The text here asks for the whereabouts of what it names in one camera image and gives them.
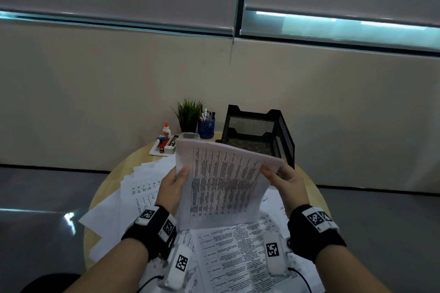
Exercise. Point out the person's left hand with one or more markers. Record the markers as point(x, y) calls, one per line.
point(170, 193)

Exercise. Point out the person's right hand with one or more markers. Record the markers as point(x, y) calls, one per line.
point(292, 193)

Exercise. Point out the bundle of printed papers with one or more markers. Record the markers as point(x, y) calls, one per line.
point(223, 189)

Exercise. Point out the black mesh paper tray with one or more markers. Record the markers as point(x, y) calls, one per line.
point(247, 128)

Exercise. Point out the pile of printed papers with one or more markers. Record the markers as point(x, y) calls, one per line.
point(227, 251)

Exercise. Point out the person's right forearm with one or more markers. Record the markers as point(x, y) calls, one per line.
point(347, 272)

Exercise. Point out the person's left forearm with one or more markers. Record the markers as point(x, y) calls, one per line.
point(113, 268)

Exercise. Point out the white tray with stapler items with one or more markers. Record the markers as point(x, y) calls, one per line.
point(153, 152)

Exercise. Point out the black left wrist band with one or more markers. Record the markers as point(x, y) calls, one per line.
point(147, 234)

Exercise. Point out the black wrist band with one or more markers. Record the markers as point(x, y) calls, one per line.
point(309, 241)
point(147, 234)

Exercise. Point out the red stapler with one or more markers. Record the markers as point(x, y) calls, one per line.
point(163, 145)

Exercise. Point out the white box black label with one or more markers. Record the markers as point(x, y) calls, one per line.
point(171, 144)

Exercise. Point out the black right wrist band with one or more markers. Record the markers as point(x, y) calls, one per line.
point(309, 241)

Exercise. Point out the small blue tool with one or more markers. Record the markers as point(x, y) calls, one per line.
point(161, 138)

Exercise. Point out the round wooden table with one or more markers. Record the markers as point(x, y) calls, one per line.
point(117, 172)

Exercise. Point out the clear plastic box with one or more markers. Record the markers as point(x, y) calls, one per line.
point(189, 136)

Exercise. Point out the white glue bottle orange cap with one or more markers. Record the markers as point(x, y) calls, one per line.
point(166, 131)

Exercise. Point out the blue mesh pen holder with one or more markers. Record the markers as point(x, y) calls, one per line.
point(206, 129)

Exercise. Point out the green potted plant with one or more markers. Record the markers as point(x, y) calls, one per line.
point(188, 114)

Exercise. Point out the bunch of marker pens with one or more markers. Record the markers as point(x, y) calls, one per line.
point(205, 115)

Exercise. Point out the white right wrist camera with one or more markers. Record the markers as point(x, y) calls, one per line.
point(273, 251)

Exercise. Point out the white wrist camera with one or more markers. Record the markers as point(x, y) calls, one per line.
point(273, 251)
point(180, 263)

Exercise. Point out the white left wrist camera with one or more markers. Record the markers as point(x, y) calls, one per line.
point(180, 263)

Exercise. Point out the window with black frame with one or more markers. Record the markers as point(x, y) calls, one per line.
point(309, 28)

